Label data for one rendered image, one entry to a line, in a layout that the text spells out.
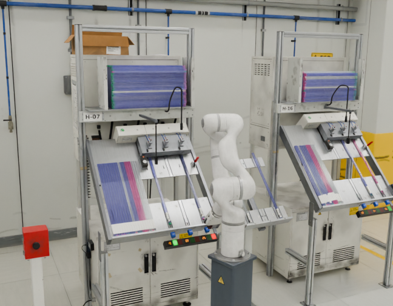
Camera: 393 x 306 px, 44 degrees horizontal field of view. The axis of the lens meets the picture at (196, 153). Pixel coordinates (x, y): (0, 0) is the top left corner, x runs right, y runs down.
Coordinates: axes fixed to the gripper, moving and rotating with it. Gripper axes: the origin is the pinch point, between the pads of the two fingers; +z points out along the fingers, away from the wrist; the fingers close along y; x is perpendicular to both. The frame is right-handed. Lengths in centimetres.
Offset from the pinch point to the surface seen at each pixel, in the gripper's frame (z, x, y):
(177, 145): -1, 60, -3
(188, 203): 5.4, 19.6, -5.6
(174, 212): 5.4, 14.3, -16.9
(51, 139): 119, 164, -62
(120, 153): 5, 62, -40
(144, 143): 0, 63, -24
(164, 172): 5.5, 44.1, -14.7
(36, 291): 37, -7, -98
